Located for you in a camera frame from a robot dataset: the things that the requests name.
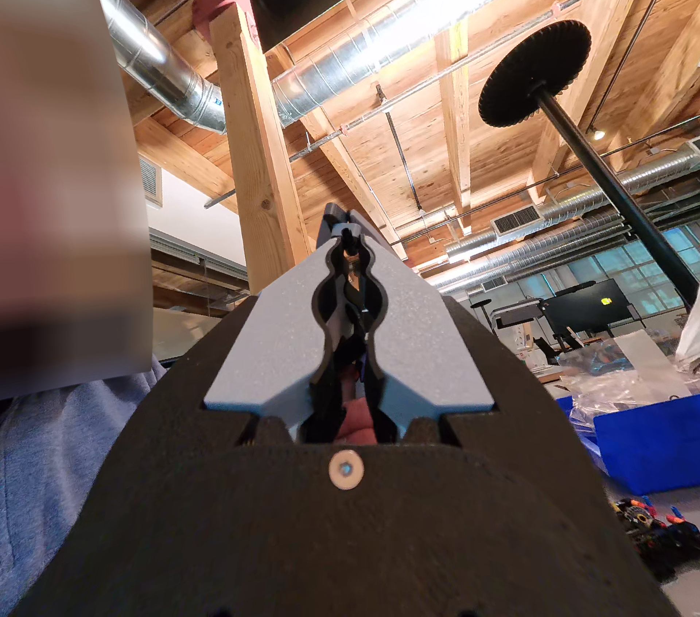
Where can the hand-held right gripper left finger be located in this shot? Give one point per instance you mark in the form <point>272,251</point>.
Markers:
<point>273,349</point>

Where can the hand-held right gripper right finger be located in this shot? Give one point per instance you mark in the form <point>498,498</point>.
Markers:
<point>432,349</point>

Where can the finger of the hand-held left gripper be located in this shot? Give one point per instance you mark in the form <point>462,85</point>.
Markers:
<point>377,239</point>
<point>327,223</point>

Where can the person's left hand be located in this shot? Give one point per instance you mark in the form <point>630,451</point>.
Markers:
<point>358,422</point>

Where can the white machine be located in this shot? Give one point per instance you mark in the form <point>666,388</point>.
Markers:
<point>514,316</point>

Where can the ceiling air vent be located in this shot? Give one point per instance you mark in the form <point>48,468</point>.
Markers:
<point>517,220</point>

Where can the black screen on stand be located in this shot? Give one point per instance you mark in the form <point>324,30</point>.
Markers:
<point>590,305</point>

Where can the clear plastic bags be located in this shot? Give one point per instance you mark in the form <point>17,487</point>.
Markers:
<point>618,370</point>

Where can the black floor lamp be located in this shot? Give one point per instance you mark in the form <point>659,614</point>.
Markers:
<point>536,72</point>

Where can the blue plastic bin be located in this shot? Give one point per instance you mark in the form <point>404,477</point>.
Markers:
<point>651,442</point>

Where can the person's blue sweatshirt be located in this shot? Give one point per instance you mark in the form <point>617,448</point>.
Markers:
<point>44,464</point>

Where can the wooden post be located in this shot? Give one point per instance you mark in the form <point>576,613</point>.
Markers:
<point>262,152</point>

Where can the long silver air duct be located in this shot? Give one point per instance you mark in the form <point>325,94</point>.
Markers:
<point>547,239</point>

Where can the wall air vent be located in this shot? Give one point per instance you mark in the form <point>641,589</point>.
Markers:
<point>150,182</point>

